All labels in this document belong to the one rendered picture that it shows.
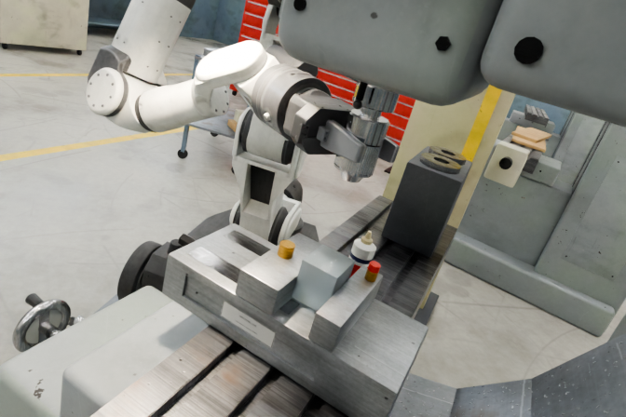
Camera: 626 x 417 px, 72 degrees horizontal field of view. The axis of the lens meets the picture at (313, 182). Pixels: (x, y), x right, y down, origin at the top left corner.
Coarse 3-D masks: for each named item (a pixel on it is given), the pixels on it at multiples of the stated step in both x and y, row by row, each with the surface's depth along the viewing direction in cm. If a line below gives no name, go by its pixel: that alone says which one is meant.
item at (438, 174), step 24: (408, 168) 93; (432, 168) 92; (456, 168) 92; (408, 192) 94; (432, 192) 92; (456, 192) 89; (408, 216) 95; (432, 216) 93; (408, 240) 96; (432, 240) 94
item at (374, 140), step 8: (352, 128) 47; (360, 128) 46; (360, 136) 46; (368, 136) 46; (376, 136) 46; (384, 136) 47; (368, 144) 47; (376, 144) 47; (368, 152) 47; (376, 152) 48; (336, 160) 49; (344, 160) 48; (368, 160) 48; (376, 160) 49; (344, 168) 48; (352, 168) 48; (360, 168) 48; (368, 168) 48; (360, 176) 48; (368, 176) 49
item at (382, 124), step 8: (352, 112) 47; (360, 112) 48; (352, 120) 47; (360, 120) 46; (368, 120) 46; (376, 120) 46; (384, 120) 47; (368, 128) 46; (376, 128) 46; (384, 128) 47
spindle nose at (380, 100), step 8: (368, 88) 45; (376, 88) 44; (368, 96) 45; (376, 96) 45; (384, 96) 45; (392, 96) 45; (368, 104) 45; (376, 104) 45; (384, 104) 45; (392, 104) 46; (384, 112) 46; (392, 112) 46
